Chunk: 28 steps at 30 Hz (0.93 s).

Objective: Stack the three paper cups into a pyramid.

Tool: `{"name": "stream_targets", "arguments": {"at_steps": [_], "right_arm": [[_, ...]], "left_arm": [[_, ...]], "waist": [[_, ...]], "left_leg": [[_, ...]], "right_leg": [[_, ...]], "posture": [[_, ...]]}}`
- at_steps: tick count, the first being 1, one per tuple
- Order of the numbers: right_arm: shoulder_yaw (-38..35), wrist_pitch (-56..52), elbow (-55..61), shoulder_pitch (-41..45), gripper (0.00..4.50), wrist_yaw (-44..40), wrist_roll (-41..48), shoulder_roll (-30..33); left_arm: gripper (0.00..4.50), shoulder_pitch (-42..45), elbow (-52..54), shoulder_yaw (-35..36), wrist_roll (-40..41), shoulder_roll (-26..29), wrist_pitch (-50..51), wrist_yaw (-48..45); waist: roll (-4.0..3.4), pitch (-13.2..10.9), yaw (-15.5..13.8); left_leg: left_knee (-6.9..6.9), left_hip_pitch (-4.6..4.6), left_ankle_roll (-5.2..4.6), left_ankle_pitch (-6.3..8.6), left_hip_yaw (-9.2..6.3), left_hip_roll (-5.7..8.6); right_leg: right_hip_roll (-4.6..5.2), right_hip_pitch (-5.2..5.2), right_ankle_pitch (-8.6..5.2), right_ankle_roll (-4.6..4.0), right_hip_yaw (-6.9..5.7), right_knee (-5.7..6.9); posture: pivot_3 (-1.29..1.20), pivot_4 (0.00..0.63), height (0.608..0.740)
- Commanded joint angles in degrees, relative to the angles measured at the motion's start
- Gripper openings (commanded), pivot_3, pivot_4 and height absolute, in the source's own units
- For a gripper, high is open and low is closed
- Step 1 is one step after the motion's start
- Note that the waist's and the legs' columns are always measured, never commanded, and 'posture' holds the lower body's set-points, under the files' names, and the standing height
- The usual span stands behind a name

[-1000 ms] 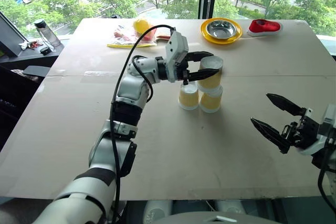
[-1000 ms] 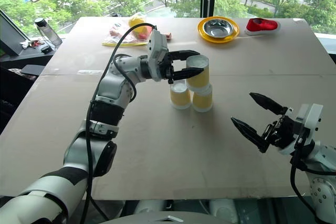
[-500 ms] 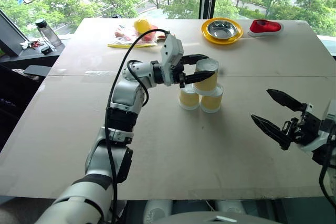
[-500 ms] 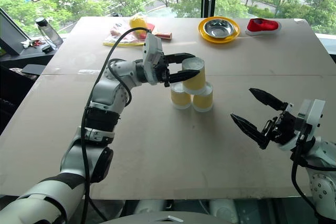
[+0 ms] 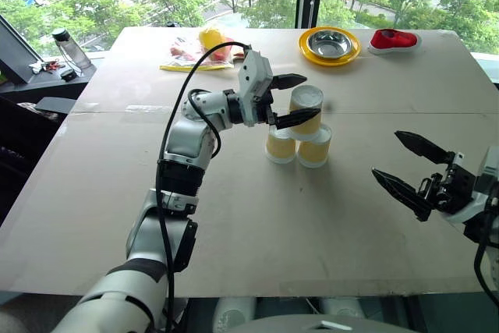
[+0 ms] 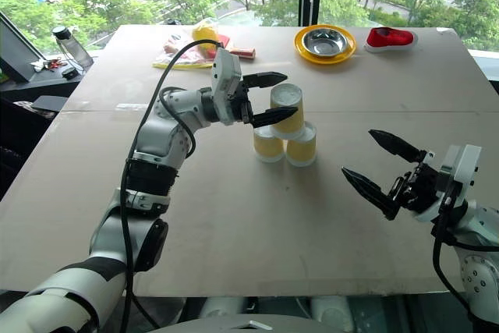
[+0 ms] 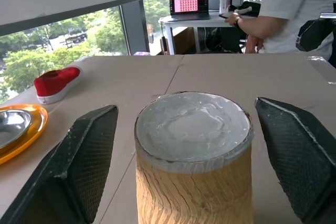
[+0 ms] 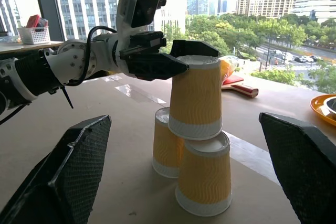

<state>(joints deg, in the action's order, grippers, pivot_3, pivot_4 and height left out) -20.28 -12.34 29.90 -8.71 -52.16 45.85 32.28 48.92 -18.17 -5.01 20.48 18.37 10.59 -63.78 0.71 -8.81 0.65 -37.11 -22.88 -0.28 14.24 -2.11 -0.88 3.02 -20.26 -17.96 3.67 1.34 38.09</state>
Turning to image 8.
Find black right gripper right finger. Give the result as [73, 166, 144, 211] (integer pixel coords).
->
[258, 112, 336, 224]

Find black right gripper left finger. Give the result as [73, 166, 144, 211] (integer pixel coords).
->
[0, 114, 112, 224]

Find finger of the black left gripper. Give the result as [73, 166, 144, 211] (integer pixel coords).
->
[171, 39, 221, 58]
[127, 52, 190, 82]

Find yellow white paper cup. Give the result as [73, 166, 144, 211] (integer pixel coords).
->
[151, 106, 185, 179]
[167, 55, 223, 141]
[175, 130, 233, 218]

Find orange plate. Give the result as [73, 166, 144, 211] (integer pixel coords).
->
[309, 93, 336, 126]

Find red table tennis paddle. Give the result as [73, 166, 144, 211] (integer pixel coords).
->
[221, 74, 259, 99]

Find metal bowl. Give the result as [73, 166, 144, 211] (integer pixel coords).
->
[323, 96, 336, 119]

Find black zip tie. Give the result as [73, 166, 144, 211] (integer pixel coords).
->
[59, 85, 75, 110]

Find white plastic basket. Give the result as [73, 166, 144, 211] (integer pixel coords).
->
[16, 26, 51, 45]

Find red packets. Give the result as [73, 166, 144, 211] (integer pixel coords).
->
[25, 14, 49, 32]

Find wooden desk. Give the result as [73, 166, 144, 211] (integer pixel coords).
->
[0, 40, 65, 55]

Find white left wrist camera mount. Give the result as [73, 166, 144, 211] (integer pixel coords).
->
[115, 0, 167, 51]

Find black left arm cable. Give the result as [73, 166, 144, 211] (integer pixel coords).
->
[65, 25, 118, 87]

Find dark window frame post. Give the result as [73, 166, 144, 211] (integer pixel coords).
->
[30, 0, 67, 42]

